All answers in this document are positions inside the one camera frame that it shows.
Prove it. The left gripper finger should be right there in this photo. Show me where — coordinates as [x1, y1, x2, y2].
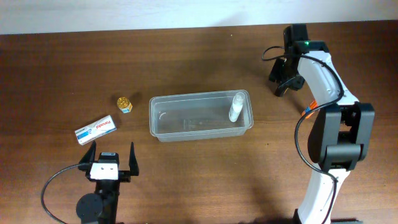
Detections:
[79, 141, 96, 164]
[129, 142, 139, 176]

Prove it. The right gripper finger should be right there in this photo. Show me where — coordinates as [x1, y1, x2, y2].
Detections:
[274, 77, 299, 97]
[269, 58, 282, 83]

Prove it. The orange tube white cap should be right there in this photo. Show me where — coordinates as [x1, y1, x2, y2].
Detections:
[301, 100, 318, 119]

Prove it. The white spray bottle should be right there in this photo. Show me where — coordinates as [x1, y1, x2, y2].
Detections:
[229, 92, 245, 123]

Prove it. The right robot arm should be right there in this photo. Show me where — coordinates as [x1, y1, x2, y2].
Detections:
[269, 24, 375, 223]

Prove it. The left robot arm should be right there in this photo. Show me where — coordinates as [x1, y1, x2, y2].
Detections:
[76, 142, 139, 223]

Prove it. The clear plastic container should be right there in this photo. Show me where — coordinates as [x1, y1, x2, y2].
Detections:
[149, 90, 254, 142]

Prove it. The white Panadol box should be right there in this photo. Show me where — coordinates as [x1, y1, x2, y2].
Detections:
[75, 115, 117, 145]

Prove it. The small gold-lid balm jar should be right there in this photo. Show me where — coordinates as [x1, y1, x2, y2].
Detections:
[117, 96, 132, 113]

